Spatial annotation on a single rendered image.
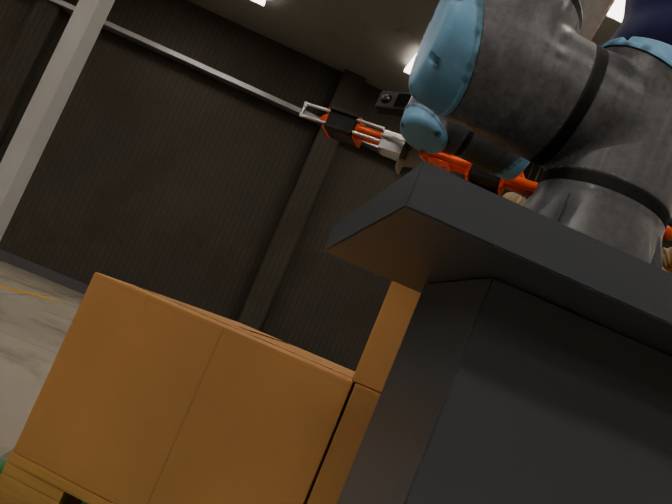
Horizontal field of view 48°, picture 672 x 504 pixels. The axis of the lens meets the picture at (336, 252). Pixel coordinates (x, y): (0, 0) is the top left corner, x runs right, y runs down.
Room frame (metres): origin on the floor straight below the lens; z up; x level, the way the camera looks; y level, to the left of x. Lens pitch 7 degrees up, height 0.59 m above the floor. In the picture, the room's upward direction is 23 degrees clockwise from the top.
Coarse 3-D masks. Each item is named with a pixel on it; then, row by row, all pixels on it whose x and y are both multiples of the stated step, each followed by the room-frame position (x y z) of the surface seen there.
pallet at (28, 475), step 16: (16, 464) 1.59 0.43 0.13; (32, 464) 1.58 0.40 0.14; (0, 480) 1.59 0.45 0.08; (16, 480) 1.58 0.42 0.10; (32, 480) 1.58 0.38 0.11; (48, 480) 1.57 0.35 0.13; (64, 480) 1.56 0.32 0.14; (0, 496) 1.59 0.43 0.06; (16, 496) 1.58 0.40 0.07; (32, 496) 1.57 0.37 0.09; (48, 496) 1.57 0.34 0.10; (64, 496) 1.57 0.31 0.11; (80, 496) 1.55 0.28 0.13; (96, 496) 1.54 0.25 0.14
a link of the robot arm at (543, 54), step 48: (480, 0) 0.76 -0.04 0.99; (528, 0) 0.78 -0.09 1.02; (576, 0) 0.81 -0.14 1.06; (432, 48) 0.78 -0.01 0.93; (480, 48) 0.76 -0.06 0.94; (528, 48) 0.76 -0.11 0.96; (576, 48) 0.77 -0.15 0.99; (432, 96) 0.81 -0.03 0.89; (480, 96) 0.79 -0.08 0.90; (528, 96) 0.77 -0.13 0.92; (576, 96) 0.77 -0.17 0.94; (528, 144) 0.82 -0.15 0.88
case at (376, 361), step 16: (400, 288) 1.45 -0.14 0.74; (384, 304) 1.46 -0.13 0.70; (400, 304) 1.45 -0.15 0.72; (416, 304) 1.44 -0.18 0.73; (384, 320) 1.46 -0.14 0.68; (400, 320) 1.45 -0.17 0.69; (384, 336) 1.45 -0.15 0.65; (400, 336) 1.44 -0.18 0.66; (368, 352) 1.46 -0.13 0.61; (384, 352) 1.45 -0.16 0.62; (368, 368) 1.45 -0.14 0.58; (384, 368) 1.45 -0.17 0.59; (368, 384) 1.45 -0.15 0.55; (384, 384) 1.44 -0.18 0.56
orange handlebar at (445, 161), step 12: (360, 132) 1.67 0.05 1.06; (372, 132) 1.66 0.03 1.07; (432, 156) 1.63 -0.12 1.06; (444, 156) 1.62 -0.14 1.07; (456, 156) 1.62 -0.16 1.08; (444, 168) 1.65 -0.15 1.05; (456, 168) 1.65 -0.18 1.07; (516, 180) 1.58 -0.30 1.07; (528, 180) 1.57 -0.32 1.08; (528, 192) 1.61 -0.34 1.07
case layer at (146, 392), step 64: (128, 320) 1.57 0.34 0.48; (192, 320) 1.54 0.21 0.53; (64, 384) 1.58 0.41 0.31; (128, 384) 1.55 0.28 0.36; (192, 384) 1.52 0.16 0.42; (256, 384) 1.49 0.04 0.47; (320, 384) 1.46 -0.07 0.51; (64, 448) 1.57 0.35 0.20; (128, 448) 1.54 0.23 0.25; (192, 448) 1.51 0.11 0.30; (256, 448) 1.48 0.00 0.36; (320, 448) 1.45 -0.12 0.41
